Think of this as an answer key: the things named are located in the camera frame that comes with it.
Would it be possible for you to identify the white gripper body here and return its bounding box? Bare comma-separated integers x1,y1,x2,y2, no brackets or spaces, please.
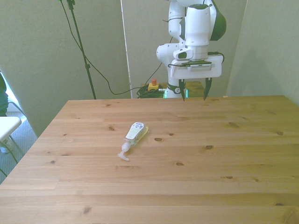
170,54,223,80

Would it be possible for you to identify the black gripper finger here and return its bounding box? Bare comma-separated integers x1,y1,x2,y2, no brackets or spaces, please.
203,77,213,101
179,78,186,102

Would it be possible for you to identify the clear sanitizer pump bottle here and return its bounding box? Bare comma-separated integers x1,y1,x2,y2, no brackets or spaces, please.
117,121,150,161

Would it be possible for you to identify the yellow emergency stop button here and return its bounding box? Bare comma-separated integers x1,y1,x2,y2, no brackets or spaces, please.
148,78,161,92

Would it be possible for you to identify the white chair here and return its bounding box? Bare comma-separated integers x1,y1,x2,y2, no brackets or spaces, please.
0,116,25,164

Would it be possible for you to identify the person in green clothes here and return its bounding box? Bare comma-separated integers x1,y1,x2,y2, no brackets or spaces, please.
0,71,10,117

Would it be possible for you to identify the white shoe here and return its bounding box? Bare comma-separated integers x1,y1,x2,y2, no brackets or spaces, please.
0,137,14,154

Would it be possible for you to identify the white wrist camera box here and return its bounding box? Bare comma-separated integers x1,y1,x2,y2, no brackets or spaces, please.
186,60,213,71

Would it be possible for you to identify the dark coiled cable bundle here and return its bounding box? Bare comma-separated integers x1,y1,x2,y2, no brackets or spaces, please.
136,85,167,99

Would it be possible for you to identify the white vertical wall strip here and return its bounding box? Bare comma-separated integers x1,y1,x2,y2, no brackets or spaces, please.
120,0,133,99

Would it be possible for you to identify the dark hanging cable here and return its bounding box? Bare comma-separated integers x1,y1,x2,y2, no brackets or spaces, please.
57,0,164,96

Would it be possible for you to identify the dark camera stand pole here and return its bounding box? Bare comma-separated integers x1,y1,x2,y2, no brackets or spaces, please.
66,0,97,100

